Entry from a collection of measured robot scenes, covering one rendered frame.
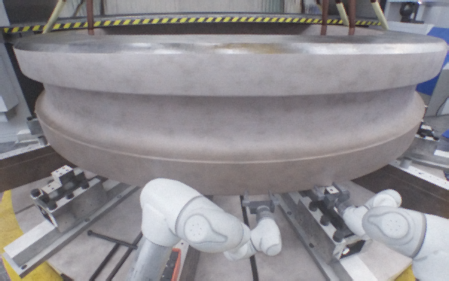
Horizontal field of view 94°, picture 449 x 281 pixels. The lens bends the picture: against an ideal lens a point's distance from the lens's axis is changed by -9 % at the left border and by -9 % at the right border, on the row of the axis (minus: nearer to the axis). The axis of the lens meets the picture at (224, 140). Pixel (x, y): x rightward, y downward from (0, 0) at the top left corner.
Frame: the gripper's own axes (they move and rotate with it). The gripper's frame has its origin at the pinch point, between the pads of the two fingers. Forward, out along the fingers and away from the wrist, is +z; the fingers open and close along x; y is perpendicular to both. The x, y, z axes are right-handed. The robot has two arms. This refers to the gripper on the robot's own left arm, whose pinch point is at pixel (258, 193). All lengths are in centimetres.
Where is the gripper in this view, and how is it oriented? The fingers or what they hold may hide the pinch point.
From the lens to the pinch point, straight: 137.3
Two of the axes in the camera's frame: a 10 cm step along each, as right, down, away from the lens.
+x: -10.0, 0.3, -0.5
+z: -0.6, -4.8, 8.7
